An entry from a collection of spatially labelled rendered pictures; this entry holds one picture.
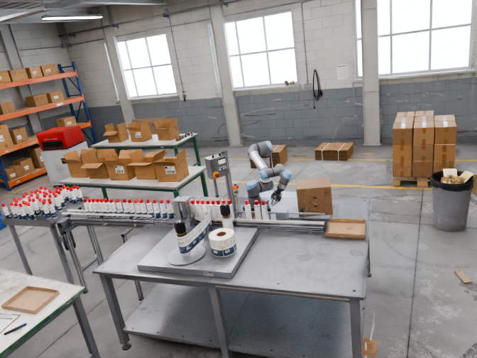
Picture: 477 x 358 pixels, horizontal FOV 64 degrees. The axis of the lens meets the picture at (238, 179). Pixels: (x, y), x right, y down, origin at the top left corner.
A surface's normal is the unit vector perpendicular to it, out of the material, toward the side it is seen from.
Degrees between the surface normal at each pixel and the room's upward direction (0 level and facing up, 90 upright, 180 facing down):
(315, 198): 90
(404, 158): 92
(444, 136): 90
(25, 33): 90
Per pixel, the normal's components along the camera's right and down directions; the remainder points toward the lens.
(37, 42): 0.89, 0.03
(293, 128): -0.43, 0.36
